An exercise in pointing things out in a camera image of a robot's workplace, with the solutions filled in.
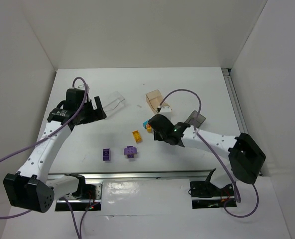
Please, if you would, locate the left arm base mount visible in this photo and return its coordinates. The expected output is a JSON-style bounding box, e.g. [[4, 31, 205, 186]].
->
[[64, 182, 103, 211]]

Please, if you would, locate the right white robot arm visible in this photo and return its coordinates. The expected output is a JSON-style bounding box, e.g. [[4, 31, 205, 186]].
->
[[148, 114, 266, 189]]

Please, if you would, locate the yellow lego plate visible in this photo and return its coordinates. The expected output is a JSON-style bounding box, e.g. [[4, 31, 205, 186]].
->
[[132, 130, 142, 144]]

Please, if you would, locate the dark purple lego brick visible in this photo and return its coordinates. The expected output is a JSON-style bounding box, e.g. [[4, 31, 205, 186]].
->
[[102, 148, 111, 162]]

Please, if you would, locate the aluminium rail right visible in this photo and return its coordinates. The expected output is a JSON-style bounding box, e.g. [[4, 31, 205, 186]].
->
[[221, 67, 260, 176]]

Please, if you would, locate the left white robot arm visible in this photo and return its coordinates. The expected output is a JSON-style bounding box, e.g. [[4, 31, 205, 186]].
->
[[3, 88, 106, 213]]

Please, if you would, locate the purple cable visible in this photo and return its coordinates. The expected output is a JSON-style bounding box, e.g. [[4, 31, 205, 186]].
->
[[159, 89, 260, 219], [0, 77, 89, 239]]

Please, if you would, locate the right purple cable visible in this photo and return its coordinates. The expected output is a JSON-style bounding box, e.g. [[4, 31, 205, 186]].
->
[[159, 89, 260, 219]]

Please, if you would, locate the long teal lego brick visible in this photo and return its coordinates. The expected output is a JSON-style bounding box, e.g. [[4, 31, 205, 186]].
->
[[143, 121, 148, 129]]

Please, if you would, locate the aluminium rail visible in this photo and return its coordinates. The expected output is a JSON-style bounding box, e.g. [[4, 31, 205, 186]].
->
[[47, 170, 216, 180], [221, 67, 260, 176]]

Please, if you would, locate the yellow orange printed lego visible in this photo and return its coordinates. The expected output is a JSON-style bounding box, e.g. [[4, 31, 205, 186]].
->
[[146, 125, 153, 133]]

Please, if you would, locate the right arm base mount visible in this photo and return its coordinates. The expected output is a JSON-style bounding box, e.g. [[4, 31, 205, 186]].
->
[[188, 181, 237, 209]]

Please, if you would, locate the orange plastic container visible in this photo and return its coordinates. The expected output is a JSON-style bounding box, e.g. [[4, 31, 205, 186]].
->
[[146, 90, 169, 115]]

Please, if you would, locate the aluminium rail front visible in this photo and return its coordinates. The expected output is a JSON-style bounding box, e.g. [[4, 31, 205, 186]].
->
[[47, 170, 216, 180]]

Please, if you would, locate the grey plastic container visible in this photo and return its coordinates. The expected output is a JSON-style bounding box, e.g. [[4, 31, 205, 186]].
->
[[184, 110, 206, 128]]

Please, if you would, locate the light purple lego piece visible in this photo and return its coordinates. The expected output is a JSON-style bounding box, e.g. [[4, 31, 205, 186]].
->
[[123, 146, 137, 159]]

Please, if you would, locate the clear plastic container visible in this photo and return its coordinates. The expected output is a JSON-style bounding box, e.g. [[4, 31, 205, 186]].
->
[[102, 91, 126, 117]]

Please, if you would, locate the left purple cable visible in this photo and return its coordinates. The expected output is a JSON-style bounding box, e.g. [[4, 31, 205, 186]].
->
[[0, 77, 89, 239]]

